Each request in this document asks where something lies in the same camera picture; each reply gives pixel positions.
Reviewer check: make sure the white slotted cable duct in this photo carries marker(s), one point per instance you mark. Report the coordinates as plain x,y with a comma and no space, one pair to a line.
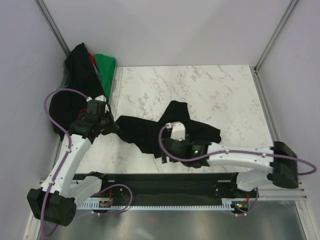
189,204

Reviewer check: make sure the black t shirt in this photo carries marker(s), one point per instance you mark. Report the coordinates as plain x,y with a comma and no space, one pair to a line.
66,105
144,133

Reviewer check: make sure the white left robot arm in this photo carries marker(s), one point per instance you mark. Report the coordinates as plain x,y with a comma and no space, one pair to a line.
56,201

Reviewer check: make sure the aluminium front rail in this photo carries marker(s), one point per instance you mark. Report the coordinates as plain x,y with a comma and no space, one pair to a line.
271,192

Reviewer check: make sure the left aluminium frame post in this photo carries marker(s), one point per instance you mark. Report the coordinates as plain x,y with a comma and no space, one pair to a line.
53,26

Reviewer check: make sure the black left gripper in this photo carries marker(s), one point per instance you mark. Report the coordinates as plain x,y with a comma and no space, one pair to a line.
113,127

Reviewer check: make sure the right aluminium frame post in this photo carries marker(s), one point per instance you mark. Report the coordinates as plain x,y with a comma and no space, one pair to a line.
275,34

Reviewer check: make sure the aluminium frame post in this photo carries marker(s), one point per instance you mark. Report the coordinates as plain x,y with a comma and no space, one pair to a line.
275,34
53,26

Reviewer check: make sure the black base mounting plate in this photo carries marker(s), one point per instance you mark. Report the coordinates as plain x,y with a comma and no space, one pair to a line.
169,186

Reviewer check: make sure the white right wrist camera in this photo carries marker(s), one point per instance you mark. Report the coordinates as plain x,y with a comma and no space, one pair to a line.
178,131

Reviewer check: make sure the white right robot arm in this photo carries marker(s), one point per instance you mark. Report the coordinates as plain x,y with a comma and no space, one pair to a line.
266,165

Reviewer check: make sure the clear plastic bin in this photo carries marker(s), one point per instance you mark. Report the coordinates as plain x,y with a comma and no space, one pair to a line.
113,80

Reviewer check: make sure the green t shirt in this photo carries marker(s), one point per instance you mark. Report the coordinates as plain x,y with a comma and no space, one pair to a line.
106,67

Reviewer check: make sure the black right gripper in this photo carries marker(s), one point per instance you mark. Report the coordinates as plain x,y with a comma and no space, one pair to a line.
164,158

